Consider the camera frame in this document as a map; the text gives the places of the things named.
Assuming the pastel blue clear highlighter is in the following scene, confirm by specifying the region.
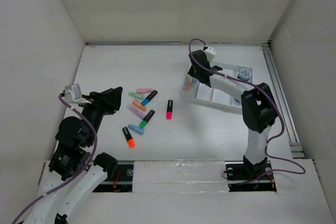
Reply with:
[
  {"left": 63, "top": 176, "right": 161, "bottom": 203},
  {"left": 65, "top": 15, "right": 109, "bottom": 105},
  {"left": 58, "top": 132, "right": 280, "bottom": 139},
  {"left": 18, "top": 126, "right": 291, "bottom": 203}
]
[{"left": 192, "top": 78, "right": 199, "bottom": 88}]

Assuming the black blue highlighter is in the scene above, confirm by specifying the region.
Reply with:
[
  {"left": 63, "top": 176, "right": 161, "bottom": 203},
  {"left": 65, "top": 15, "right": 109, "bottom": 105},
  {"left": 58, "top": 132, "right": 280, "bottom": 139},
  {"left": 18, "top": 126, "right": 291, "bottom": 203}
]
[{"left": 141, "top": 90, "right": 158, "bottom": 105}]

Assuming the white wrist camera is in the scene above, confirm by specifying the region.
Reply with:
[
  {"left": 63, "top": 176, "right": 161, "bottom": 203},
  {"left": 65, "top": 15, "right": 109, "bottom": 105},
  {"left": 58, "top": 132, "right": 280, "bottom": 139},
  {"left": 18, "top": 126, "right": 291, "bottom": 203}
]
[
  {"left": 203, "top": 46, "right": 216, "bottom": 63},
  {"left": 64, "top": 84, "right": 82, "bottom": 104}
]

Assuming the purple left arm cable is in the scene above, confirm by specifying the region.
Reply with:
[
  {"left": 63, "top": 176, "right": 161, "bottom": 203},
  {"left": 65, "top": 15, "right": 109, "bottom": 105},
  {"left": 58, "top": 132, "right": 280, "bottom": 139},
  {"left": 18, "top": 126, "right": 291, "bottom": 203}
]
[{"left": 12, "top": 95, "right": 98, "bottom": 224}]

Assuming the pastel green short highlighter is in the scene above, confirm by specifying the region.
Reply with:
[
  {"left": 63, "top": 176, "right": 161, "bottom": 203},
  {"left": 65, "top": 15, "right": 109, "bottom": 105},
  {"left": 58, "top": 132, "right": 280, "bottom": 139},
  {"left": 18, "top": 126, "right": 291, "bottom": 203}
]
[{"left": 128, "top": 92, "right": 145, "bottom": 101}]

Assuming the aluminium rail right side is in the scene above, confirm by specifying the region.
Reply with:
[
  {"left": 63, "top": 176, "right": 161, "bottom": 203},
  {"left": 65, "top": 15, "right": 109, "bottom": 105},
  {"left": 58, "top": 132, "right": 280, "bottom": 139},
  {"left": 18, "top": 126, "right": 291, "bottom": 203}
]
[{"left": 261, "top": 44, "right": 306, "bottom": 159}]

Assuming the black green highlighter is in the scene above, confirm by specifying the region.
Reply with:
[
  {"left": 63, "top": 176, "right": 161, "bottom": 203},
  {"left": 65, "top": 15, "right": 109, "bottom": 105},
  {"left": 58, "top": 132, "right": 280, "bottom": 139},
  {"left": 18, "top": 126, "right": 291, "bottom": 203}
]
[{"left": 139, "top": 110, "right": 155, "bottom": 129}]

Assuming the pastel yellow clear highlighter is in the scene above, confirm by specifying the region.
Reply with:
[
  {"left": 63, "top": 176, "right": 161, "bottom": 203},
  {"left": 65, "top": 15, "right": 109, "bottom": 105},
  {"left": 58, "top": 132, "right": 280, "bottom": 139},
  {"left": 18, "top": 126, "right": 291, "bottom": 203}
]
[{"left": 187, "top": 77, "right": 193, "bottom": 89}]

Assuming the pastel orange short highlighter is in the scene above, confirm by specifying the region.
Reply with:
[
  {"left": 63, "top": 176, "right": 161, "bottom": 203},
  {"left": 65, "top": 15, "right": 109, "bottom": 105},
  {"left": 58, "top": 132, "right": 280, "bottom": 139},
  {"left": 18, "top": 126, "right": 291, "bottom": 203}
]
[{"left": 132, "top": 99, "right": 146, "bottom": 111}]

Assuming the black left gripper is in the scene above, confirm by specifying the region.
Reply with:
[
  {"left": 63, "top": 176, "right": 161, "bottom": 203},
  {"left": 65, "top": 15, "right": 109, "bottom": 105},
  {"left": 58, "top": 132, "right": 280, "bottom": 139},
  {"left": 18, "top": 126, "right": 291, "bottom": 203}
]
[{"left": 79, "top": 86, "right": 123, "bottom": 145}]

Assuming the aluminium rail back edge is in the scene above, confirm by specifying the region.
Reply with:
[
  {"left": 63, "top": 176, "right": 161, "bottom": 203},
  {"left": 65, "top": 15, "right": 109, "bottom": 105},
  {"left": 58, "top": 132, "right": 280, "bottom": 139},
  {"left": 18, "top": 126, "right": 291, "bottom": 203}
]
[{"left": 85, "top": 41, "right": 270, "bottom": 47}]

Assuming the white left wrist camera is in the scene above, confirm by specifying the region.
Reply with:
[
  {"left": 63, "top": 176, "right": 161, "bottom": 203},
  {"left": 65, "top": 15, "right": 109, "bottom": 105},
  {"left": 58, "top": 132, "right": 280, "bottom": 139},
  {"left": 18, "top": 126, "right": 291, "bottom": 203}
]
[{"left": 64, "top": 84, "right": 82, "bottom": 104}]

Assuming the pastel blue short highlighter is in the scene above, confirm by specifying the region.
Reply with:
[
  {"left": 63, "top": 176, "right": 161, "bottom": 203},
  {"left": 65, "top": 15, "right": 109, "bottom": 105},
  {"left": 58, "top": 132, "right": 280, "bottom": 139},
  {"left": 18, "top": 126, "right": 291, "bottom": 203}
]
[{"left": 128, "top": 124, "right": 145, "bottom": 135}]

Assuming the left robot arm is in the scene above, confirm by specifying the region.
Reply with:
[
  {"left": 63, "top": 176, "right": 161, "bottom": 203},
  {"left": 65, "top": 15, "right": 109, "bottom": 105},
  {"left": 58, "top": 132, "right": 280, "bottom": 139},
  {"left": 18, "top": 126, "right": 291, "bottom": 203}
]
[{"left": 13, "top": 84, "right": 123, "bottom": 223}]

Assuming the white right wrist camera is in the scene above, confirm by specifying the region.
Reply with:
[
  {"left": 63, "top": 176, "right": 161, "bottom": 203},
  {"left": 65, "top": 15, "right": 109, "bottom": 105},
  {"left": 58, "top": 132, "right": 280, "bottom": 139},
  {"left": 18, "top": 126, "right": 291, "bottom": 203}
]
[{"left": 203, "top": 46, "right": 216, "bottom": 63}]

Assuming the pastel pink highlighter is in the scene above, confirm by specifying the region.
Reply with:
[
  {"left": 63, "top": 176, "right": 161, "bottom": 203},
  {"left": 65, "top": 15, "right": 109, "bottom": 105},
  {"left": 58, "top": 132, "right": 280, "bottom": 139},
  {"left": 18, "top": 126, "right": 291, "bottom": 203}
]
[{"left": 136, "top": 89, "right": 154, "bottom": 94}]

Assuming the white divided organizer tray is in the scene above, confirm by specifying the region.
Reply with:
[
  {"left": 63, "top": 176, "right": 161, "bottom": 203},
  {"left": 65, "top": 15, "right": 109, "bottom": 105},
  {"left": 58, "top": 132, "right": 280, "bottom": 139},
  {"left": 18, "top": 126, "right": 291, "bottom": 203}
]
[{"left": 181, "top": 61, "right": 253, "bottom": 114}]

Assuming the black pink highlighter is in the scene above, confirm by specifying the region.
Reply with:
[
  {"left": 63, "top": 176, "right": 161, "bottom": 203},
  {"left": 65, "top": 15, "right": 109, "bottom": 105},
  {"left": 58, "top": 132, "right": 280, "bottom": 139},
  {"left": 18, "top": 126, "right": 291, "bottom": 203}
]
[{"left": 166, "top": 100, "right": 173, "bottom": 120}]

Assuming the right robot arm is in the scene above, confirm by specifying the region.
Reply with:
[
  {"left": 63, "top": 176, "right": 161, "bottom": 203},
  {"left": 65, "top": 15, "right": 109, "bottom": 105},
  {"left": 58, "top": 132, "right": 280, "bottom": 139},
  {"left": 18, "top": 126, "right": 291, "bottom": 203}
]
[{"left": 187, "top": 47, "right": 279, "bottom": 180}]

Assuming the black orange highlighter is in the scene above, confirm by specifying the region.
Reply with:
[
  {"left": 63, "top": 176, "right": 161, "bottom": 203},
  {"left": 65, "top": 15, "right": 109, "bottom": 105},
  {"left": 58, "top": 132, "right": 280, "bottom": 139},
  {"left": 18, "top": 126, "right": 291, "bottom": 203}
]
[{"left": 122, "top": 127, "right": 135, "bottom": 148}]

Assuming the pastel purple highlighter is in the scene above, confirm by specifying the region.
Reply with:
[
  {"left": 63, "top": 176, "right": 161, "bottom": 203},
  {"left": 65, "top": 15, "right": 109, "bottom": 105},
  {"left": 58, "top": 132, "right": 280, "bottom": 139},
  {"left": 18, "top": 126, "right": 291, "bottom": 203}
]
[{"left": 127, "top": 104, "right": 145, "bottom": 119}]

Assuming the pastel green clear highlighter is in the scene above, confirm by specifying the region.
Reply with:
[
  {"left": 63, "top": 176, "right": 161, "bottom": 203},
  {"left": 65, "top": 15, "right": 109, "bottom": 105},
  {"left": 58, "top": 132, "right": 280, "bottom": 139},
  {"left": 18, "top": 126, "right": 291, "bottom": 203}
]
[{"left": 184, "top": 75, "right": 190, "bottom": 90}]

